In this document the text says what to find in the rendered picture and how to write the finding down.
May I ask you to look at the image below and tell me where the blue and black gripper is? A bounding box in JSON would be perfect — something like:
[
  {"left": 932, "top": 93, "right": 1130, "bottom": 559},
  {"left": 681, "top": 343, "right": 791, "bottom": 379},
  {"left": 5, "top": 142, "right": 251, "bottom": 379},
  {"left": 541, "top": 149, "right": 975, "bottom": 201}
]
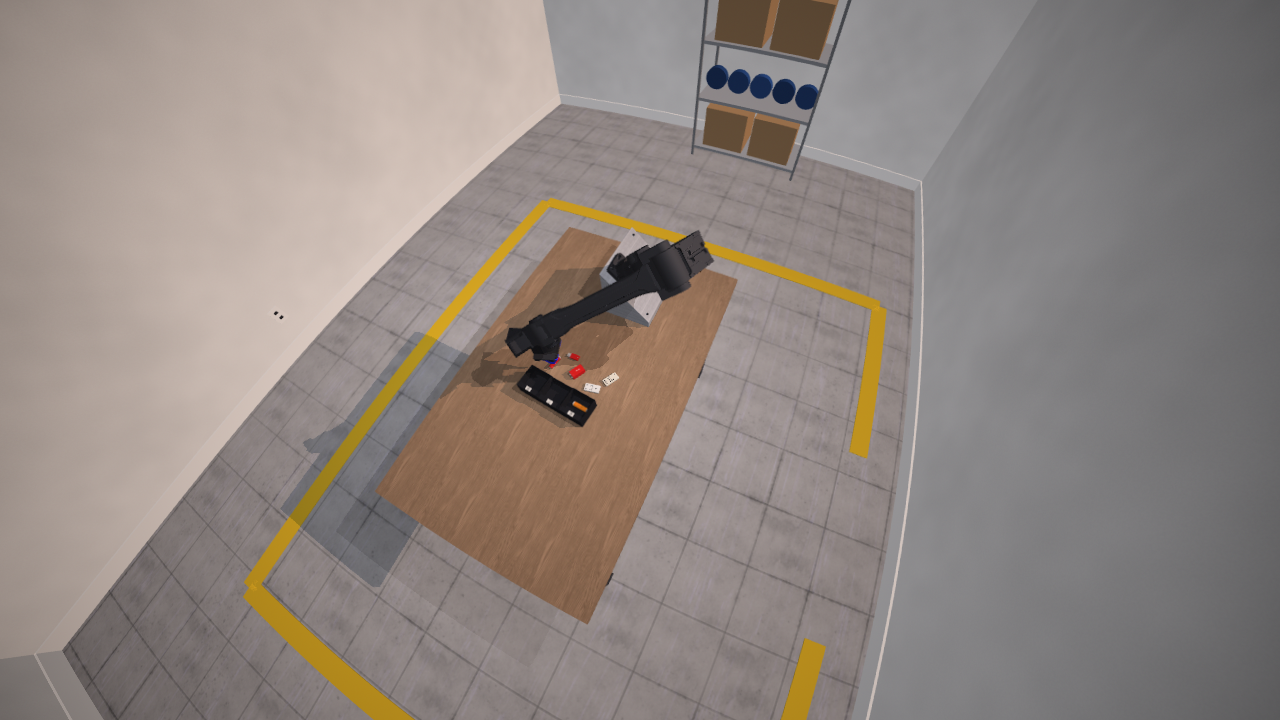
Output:
[{"left": 532, "top": 338, "right": 561, "bottom": 364}]

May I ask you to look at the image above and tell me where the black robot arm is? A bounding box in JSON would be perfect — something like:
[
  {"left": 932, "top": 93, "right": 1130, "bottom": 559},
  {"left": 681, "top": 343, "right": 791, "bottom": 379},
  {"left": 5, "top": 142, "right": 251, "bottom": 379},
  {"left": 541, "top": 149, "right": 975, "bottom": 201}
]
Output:
[{"left": 504, "top": 231, "right": 714, "bottom": 357}]

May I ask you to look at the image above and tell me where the black rack of bins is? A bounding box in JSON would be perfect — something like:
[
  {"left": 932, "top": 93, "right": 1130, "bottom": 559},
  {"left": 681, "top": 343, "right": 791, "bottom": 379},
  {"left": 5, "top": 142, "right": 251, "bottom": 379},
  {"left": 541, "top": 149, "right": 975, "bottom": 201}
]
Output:
[{"left": 516, "top": 365, "right": 596, "bottom": 427}]

